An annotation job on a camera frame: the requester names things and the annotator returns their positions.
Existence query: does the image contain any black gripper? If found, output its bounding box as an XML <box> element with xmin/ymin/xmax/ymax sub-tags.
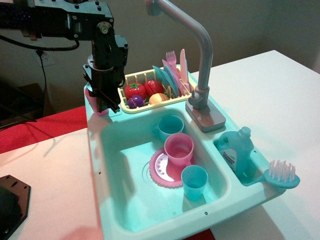
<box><xmin>83</xmin><ymin>56</ymin><xmax>125</xmax><ymax>112</ymax></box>

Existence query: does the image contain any pink plastic tumbler cup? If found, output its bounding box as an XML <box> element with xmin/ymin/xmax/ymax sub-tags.
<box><xmin>84</xmin><ymin>87</ymin><xmax>110</xmax><ymax>116</ymax></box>

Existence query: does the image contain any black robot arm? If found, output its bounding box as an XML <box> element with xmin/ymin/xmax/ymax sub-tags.
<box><xmin>0</xmin><ymin>0</ymin><xmax>128</xmax><ymax>113</ymax></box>

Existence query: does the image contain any teal mug in sink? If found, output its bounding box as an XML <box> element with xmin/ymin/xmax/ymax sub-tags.
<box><xmin>152</xmin><ymin>114</ymin><xmax>185</xmax><ymax>142</ymax></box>

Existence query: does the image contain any teal toy sink unit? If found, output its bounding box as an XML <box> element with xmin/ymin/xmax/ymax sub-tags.
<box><xmin>83</xmin><ymin>65</ymin><xmax>287</xmax><ymax>240</ymax></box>

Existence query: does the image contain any pink mug in sink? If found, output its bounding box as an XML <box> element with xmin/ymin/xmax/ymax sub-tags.
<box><xmin>164</xmin><ymin>132</ymin><xmax>194</xmax><ymax>166</ymax></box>

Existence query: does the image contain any blue tumbler cup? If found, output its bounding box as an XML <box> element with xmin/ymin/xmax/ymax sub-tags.
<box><xmin>181</xmin><ymin>165</ymin><xmax>208</xmax><ymax>201</ymax></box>

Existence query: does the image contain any red toy tomato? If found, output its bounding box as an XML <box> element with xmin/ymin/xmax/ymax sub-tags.
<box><xmin>124</xmin><ymin>83</ymin><xmax>147</xmax><ymax>100</ymax></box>

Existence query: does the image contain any purple toy eggplant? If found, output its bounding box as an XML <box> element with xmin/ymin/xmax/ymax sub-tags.
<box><xmin>127</xmin><ymin>95</ymin><xmax>145</xmax><ymax>109</ymax></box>

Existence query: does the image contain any cream dish drying rack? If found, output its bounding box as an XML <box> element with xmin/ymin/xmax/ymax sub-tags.
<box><xmin>118</xmin><ymin>66</ymin><xmax>197</xmax><ymax>114</ymax></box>

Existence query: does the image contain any red toy apple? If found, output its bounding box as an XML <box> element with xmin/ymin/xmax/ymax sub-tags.
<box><xmin>144</xmin><ymin>80</ymin><xmax>164</xmax><ymax>97</ymax></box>

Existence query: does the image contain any orange toy fruit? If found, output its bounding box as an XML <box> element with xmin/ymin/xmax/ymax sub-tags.
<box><xmin>148</xmin><ymin>93</ymin><xmax>169</xmax><ymax>105</ymax></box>

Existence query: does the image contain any teal toy plate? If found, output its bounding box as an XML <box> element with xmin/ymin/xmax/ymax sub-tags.
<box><xmin>152</xmin><ymin>65</ymin><xmax>180</xmax><ymax>97</ymax></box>

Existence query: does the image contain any pink toy fork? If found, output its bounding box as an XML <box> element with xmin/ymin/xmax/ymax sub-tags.
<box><xmin>165</xmin><ymin>50</ymin><xmax>180</xmax><ymax>78</ymax></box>

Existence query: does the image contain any pink toy knife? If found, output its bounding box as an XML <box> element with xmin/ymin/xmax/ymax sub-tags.
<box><xmin>179</xmin><ymin>48</ymin><xmax>188</xmax><ymax>84</ymax></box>

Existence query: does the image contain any red cloth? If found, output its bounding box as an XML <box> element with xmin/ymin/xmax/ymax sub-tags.
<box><xmin>0</xmin><ymin>106</ymin><xmax>87</xmax><ymax>153</ymax></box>

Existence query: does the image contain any pink scalloped toy plate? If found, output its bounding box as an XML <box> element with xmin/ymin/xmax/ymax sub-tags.
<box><xmin>149</xmin><ymin>147</ymin><xmax>195</xmax><ymax>188</ymax></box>

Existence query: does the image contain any grey toy faucet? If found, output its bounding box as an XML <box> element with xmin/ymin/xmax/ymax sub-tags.
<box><xmin>145</xmin><ymin>0</ymin><xmax>226</xmax><ymax>133</ymax></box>

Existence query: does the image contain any blue toy soap bottle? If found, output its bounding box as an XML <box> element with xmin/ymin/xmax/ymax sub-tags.
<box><xmin>215</xmin><ymin>126</ymin><xmax>254</xmax><ymax>177</ymax></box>

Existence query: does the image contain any blue dish brush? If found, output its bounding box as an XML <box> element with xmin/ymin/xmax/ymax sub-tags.
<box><xmin>244</xmin><ymin>160</ymin><xmax>301</xmax><ymax>189</ymax></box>

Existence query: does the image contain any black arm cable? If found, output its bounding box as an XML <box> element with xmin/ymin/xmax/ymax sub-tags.
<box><xmin>0</xmin><ymin>34</ymin><xmax>81</xmax><ymax>52</ymax></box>

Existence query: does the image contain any white wall power outlet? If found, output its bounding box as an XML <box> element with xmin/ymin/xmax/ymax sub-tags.
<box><xmin>34</xmin><ymin>50</ymin><xmax>55</xmax><ymax>67</ymax></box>

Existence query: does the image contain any black power cable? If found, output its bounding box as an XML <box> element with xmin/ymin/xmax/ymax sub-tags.
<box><xmin>0</xmin><ymin>49</ymin><xmax>56</xmax><ymax>141</ymax></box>

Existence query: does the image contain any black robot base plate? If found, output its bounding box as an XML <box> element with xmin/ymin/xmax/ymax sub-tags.
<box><xmin>0</xmin><ymin>174</ymin><xmax>31</xmax><ymax>240</ymax></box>

